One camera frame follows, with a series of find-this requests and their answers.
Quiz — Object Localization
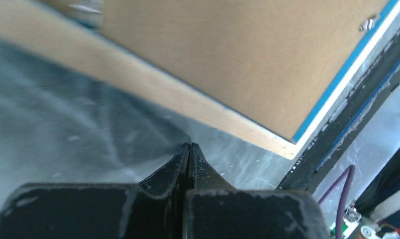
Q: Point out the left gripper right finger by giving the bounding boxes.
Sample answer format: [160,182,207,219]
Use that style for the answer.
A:
[182,143,330,239]

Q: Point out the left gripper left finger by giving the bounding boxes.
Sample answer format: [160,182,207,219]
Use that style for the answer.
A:
[0,143,191,239]

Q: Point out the blue picture frame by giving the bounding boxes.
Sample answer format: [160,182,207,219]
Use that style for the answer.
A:
[0,0,400,159]

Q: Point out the black base bar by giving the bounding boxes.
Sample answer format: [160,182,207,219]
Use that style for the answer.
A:
[278,28,400,193]

